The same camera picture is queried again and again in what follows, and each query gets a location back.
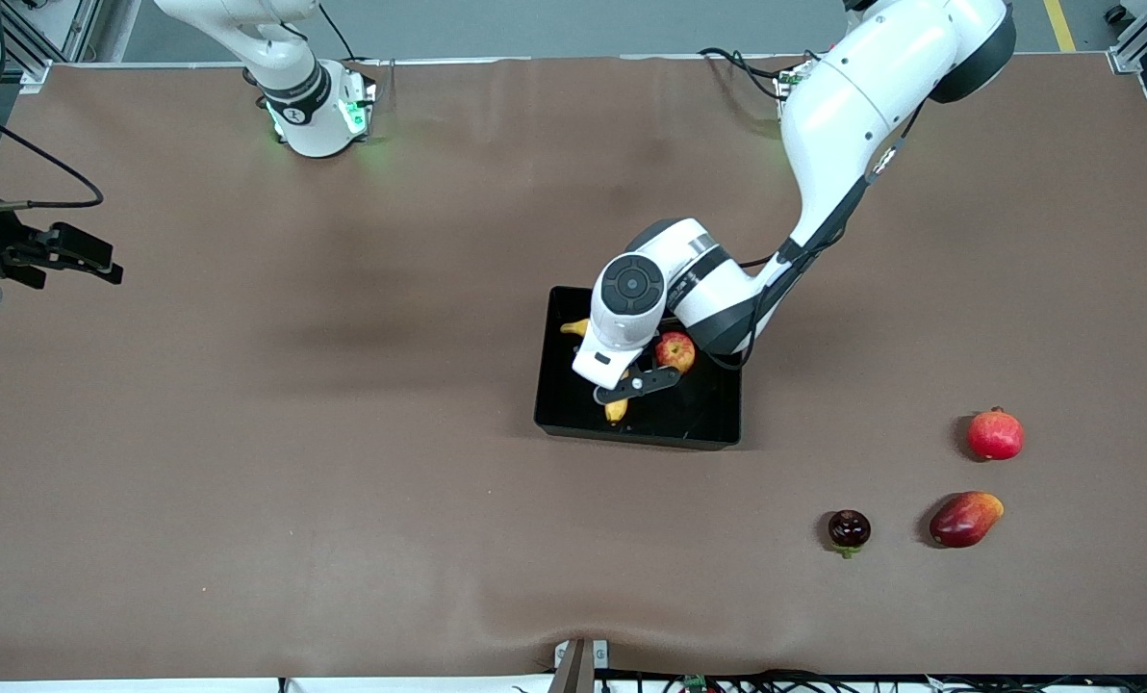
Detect yellow banana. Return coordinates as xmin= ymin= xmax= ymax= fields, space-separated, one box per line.
xmin=560 ymin=318 xmax=630 ymax=425

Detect red yellow apple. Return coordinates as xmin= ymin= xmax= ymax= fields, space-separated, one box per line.
xmin=653 ymin=331 xmax=698 ymax=375

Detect black plastic box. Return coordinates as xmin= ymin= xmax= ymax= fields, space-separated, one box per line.
xmin=533 ymin=285 xmax=743 ymax=451

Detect brown table mat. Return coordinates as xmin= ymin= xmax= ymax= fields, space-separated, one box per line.
xmin=0 ymin=53 xmax=1147 ymax=680

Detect dark purple mangosteen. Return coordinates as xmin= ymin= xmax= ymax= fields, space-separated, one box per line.
xmin=828 ymin=509 xmax=873 ymax=559

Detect red yellow mango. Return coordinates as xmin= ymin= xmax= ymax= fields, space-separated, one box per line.
xmin=928 ymin=491 xmax=1006 ymax=550

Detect red pomegranate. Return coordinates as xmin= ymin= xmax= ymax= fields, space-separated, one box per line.
xmin=967 ymin=407 xmax=1026 ymax=462

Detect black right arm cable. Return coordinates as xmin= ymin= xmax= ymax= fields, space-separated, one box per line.
xmin=0 ymin=104 xmax=105 ymax=211

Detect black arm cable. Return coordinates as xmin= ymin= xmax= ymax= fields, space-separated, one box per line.
xmin=0 ymin=104 xmax=105 ymax=211
xmin=708 ymin=101 xmax=926 ymax=372

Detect black left base cable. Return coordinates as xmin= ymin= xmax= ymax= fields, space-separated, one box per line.
xmin=697 ymin=45 xmax=788 ymax=103

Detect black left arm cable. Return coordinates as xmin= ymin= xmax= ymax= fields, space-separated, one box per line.
xmin=708 ymin=101 xmax=926 ymax=372

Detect black floor cables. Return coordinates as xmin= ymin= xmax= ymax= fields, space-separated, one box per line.
xmin=598 ymin=668 xmax=1147 ymax=693

